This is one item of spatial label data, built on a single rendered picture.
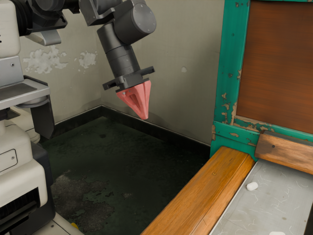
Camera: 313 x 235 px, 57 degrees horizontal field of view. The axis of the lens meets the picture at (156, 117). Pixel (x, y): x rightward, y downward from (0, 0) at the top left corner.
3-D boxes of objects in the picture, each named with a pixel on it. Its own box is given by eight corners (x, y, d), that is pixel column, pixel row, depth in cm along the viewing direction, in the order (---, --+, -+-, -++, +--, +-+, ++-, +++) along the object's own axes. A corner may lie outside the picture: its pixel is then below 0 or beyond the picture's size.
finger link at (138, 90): (170, 108, 62) (154, 67, 61) (148, 120, 57) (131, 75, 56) (148, 114, 67) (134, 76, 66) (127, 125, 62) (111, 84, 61)
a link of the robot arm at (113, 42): (110, 26, 63) (89, 29, 59) (129, 12, 58) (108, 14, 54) (121, 56, 63) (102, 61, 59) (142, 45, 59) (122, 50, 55)
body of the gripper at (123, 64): (157, 73, 62) (145, 40, 61) (123, 85, 54) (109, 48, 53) (137, 81, 66) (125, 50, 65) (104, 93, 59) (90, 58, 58)
